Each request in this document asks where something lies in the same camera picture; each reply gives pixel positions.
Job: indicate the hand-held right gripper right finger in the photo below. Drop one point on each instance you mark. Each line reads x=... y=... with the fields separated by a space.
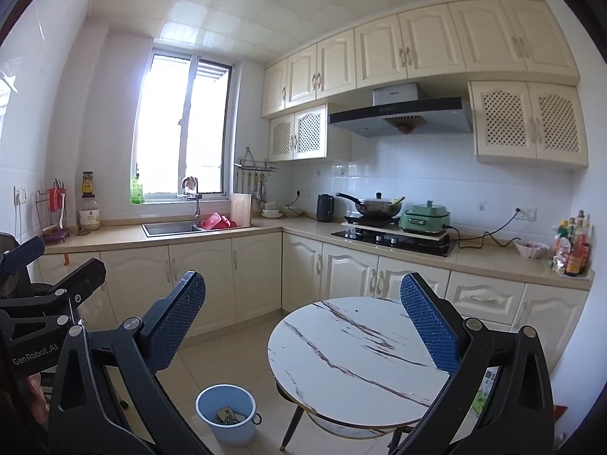
x=429 y=324

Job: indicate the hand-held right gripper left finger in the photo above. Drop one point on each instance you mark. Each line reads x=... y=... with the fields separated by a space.
x=175 y=322

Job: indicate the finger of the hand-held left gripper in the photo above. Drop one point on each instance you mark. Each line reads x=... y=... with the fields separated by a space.
x=87 y=275
x=33 y=249

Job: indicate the light blue plastic bucket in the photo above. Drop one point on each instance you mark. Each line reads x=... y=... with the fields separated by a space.
x=237 y=433

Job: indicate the person's left hand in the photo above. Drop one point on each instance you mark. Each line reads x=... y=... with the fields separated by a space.
x=37 y=396

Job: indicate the red knife rack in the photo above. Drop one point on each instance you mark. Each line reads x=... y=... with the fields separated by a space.
x=54 y=204

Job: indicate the clear cooking oil bottle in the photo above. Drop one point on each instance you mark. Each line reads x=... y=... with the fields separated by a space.
x=90 y=215

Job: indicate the dark sauce jar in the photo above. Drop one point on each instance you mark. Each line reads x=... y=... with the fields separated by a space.
x=87 y=185

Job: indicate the black gas stove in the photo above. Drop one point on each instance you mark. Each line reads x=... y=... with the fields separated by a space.
x=398 y=245

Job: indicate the white green rice bag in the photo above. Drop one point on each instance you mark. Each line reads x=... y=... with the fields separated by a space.
x=483 y=391

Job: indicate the steel kitchen sink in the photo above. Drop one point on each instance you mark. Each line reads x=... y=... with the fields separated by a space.
x=168 y=229

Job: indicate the cream lower kitchen cabinets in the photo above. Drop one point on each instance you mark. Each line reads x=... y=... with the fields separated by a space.
x=256 y=275

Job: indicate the green dish soap bottle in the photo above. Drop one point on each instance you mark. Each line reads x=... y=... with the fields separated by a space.
x=137 y=192

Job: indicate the round marble table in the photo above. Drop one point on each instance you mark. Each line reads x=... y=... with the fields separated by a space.
x=341 y=369

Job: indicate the green electric cooker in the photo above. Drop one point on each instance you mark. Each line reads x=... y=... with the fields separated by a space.
x=425 y=220

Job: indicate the red plastic basin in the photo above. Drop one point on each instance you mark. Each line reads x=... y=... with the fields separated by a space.
x=218 y=222

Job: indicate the metal sink faucet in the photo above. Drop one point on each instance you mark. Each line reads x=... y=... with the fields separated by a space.
x=197 y=201

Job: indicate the white scalloped bowl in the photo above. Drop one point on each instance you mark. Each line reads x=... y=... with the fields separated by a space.
x=531 y=249

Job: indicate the wooden spatula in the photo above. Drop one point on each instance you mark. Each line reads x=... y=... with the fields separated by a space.
x=399 y=200

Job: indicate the black wok with lid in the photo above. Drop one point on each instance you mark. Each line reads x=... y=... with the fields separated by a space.
x=377 y=206

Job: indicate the wooden cutting board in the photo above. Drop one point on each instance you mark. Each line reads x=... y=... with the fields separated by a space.
x=241 y=209

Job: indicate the stack of white bowls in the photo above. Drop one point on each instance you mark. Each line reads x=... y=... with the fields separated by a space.
x=272 y=209

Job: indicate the black electric kettle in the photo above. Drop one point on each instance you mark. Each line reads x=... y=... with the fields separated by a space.
x=325 y=208

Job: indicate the brown red cardboard box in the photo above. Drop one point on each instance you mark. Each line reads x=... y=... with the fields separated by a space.
x=560 y=413

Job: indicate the group of condiment bottles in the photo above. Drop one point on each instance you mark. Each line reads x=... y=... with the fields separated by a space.
x=571 y=246

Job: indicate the metal utensil rack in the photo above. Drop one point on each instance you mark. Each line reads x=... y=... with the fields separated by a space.
x=256 y=167

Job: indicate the kitchen window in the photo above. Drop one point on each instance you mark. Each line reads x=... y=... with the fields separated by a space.
x=185 y=123

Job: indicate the black range hood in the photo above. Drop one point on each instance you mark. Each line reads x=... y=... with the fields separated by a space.
x=398 y=116

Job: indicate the large cream lattice cabinet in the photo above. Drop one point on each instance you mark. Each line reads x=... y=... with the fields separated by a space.
x=529 y=121

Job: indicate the small cream lattice cabinet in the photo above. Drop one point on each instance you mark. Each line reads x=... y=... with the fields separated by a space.
x=303 y=132

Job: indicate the white wall socket with plug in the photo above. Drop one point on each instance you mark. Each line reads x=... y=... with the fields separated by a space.
x=20 y=196

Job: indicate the white double wall socket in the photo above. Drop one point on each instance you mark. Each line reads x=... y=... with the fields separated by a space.
x=529 y=213

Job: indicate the cream upper wall cabinets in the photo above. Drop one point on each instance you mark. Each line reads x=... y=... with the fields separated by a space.
x=427 y=47

